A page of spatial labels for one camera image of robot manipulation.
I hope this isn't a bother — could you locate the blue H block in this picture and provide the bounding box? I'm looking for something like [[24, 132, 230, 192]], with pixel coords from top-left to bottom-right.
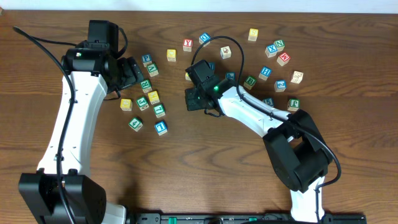
[[259, 67, 272, 81]]

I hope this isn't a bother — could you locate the blue D block middle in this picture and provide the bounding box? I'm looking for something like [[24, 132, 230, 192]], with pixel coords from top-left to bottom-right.
[[209, 62, 215, 71]]

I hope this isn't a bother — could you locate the red Y block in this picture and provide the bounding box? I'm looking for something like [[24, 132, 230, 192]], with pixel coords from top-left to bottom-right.
[[183, 39, 193, 52]]

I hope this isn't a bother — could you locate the green L block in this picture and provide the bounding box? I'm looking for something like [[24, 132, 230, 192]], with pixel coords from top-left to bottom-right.
[[153, 104, 165, 118]]

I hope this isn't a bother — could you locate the blue 2 block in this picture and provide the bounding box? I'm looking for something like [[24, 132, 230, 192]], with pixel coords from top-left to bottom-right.
[[274, 80, 287, 92]]

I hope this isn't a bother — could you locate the green J block left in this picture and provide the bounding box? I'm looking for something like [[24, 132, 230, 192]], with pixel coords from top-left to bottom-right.
[[136, 96, 149, 111]]

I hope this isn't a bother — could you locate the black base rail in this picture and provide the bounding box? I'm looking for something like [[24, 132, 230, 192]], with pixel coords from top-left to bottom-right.
[[126, 213, 367, 224]]

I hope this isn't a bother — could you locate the blue T block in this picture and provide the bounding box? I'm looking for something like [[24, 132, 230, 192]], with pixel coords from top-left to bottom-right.
[[154, 121, 168, 136]]

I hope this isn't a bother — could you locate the blue P block left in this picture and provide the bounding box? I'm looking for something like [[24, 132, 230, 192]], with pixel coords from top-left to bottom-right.
[[141, 54, 153, 67]]

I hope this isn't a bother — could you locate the yellow S block middle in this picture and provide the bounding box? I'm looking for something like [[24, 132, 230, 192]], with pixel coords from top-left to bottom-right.
[[185, 73, 191, 81]]

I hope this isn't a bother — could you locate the yellow S block top right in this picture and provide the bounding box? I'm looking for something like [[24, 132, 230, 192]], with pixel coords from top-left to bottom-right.
[[248, 28, 259, 42]]

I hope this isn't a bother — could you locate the blue D block top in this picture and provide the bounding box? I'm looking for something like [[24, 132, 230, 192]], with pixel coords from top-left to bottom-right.
[[198, 32, 211, 47]]

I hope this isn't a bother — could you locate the red M block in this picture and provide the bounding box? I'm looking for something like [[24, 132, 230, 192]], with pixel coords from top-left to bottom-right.
[[277, 52, 291, 67]]

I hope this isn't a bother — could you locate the blue 5 block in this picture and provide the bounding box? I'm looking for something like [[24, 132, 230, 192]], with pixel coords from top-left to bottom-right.
[[263, 98, 274, 107]]

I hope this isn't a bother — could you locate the green R block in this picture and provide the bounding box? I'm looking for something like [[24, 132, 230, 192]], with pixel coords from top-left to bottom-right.
[[140, 80, 152, 93]]

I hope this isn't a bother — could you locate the blue d block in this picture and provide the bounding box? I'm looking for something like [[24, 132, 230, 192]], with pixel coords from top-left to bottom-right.
[[209, 62, 215, 71], [198, 32, 211, 47]]

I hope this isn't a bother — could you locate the green j block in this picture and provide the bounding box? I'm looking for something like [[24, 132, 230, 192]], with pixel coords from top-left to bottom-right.
[[287, 98, 300, 111], [136, 96, 149, 111]]

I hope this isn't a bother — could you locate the green J block right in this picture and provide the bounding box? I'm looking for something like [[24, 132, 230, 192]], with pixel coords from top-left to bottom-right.
[[287, 98, 300, 111]]

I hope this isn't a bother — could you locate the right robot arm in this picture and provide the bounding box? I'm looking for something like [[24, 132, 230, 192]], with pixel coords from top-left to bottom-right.
[[185, 80, 335, 222]]

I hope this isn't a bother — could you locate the blue X block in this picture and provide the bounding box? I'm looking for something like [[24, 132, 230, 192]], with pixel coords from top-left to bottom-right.
[[265, 44, 278, 58]]

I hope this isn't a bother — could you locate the plain block right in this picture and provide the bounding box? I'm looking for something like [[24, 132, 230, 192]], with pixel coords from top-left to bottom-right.
[[290, 71, 303, 84]]

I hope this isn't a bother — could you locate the green V block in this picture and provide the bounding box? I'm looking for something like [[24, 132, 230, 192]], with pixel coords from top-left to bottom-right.
[[146, 63, 159, 77]]

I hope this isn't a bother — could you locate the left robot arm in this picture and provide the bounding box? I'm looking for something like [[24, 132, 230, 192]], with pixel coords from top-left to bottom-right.
[[18, 48, 143, 223]]

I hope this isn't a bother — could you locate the green N block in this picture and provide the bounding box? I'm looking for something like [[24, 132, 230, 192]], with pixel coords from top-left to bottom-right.
[[274, 40, 285, 52]]

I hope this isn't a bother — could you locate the plain picture block centre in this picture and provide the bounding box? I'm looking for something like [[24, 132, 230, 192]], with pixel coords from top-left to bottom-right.
[[220, 46, 232, 60]]

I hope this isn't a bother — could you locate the yellow s block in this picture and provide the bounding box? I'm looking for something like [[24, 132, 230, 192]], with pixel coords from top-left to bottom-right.
[[185, 73, 191, 81], [248, 28, 259, 42]]

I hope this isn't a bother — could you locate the yellow G block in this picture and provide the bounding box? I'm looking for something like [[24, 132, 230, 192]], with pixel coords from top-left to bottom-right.
[[120, 98, 133, 111]]

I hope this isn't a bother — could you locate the green 4 block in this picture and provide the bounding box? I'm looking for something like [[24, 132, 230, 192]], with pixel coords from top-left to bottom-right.
[[128, 117, 143, 132]]

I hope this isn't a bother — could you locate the green B block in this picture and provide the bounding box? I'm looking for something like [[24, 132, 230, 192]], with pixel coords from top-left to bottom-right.
[[244, 76, 257, 90]]

